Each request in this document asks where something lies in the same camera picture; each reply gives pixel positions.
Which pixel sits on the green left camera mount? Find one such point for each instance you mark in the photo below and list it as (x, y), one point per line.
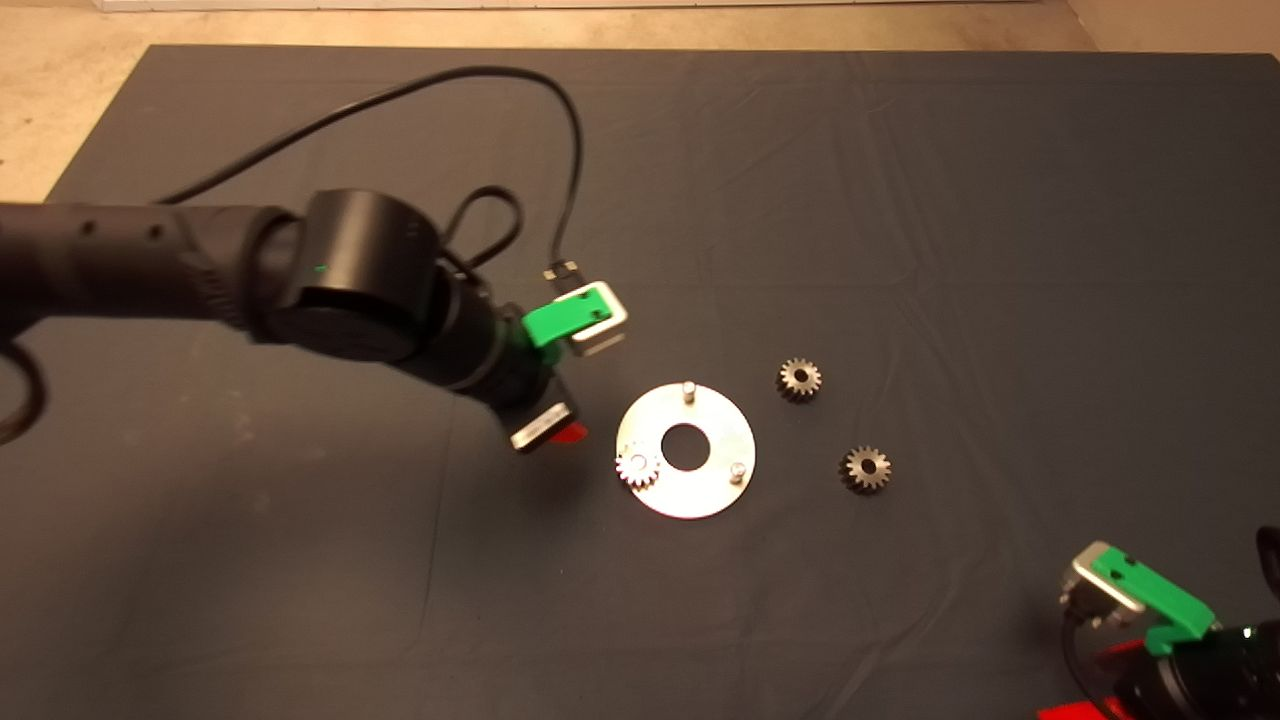
(560, 318)

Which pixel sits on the small steel planetary gear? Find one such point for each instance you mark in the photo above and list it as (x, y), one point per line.
(879, 478)
(628, 475)
(811, 389)

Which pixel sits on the round metal carrier plate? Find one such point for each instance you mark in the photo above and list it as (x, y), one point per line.
(710, 480)

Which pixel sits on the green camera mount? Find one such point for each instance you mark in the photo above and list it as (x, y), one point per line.
(560, 318)
(1150, 600)

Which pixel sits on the silver left camera box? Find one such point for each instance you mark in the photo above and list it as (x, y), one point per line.
(600, 340)

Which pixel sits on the silver right camera box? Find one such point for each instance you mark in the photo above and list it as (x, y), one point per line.
(1090, 580)

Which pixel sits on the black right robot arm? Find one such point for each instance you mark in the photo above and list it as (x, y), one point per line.
(1260, 680)

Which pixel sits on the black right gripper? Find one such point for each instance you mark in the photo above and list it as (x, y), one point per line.
(1175, 690)

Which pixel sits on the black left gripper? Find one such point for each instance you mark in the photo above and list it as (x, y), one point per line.
(490, 350)

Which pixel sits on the green right camera mount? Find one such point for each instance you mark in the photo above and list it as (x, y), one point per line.
(1150, 600)

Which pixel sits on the silver camera box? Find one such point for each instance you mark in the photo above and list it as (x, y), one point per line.
(600, 340)
(1090, 580)

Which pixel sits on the dark grey table cloth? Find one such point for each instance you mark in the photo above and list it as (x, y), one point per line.
(900, 200)

